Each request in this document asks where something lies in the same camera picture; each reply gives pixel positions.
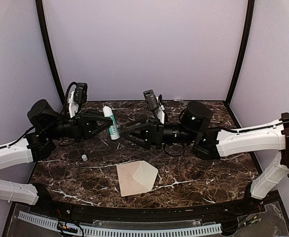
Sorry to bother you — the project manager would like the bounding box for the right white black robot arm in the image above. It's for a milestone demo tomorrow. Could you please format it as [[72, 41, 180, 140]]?
[[122, 101, 289, 214]]

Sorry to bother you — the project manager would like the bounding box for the white slotted cable duct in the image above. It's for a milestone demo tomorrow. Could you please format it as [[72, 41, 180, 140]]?
[[17, 211, 222, 237]]

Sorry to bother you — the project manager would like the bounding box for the white green glue stick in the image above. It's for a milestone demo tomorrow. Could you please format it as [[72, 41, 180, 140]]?
[[103, 105, 122, 141]]

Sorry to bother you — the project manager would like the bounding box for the small circuit board with wires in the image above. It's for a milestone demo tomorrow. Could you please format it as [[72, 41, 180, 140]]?
[[57, 222, 78, 234]]

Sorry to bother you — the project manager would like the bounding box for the right black frame post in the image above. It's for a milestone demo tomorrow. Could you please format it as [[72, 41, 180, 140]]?
[[225, 0, 255, 107]]

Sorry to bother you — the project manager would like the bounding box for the black curved front rail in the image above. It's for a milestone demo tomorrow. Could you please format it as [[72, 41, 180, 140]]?
[[15, 191, 281, 224]]

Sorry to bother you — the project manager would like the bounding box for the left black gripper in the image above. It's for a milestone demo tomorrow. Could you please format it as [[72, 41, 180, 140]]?
[[45, 108, 116, 143]]

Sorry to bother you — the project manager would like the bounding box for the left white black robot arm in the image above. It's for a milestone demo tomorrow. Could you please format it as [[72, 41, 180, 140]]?
[[0, 99, 113, 215]]

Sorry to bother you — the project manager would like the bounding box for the beige paper envelope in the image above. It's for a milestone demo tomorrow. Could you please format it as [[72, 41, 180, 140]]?
[[116, 160, 159, 197]]

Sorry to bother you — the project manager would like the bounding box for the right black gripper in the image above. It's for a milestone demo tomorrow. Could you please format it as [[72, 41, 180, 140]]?
[[120, 117, 197, 151]]

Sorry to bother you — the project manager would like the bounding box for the left black frame post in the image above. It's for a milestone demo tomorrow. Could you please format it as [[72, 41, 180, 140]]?
[[35, 0, 65, 104]]

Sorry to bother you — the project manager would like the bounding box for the black frame post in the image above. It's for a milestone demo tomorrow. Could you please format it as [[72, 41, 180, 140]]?
[[225, 0, 255, 107], [35, 0, 65, 104]]

